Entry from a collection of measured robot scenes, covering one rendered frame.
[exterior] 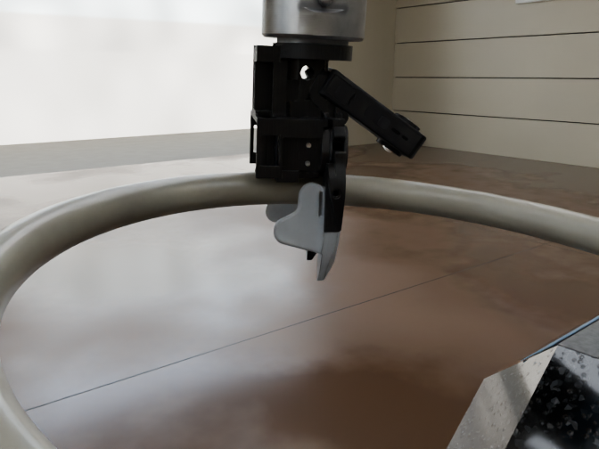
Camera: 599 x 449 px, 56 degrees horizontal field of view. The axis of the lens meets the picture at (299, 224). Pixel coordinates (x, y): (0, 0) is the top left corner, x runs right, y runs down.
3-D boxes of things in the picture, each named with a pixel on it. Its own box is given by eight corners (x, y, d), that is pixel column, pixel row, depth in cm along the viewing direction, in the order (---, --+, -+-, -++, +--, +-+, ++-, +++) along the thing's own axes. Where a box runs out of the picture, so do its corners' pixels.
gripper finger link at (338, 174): (314, 229, 54) (315, 136, 53) (332, 228, 54) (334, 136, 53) (324, 233, 49) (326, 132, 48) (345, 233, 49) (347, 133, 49)
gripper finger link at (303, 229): (270, 281, 53) (271, 182, 52) (332, 279, 54) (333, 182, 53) (274, 287, 50) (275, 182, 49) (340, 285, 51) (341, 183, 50)
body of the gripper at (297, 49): (249, 169, 56) (251, 41, 53) (333, 170, 58) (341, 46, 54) (256, 187, 49) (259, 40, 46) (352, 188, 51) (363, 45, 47)
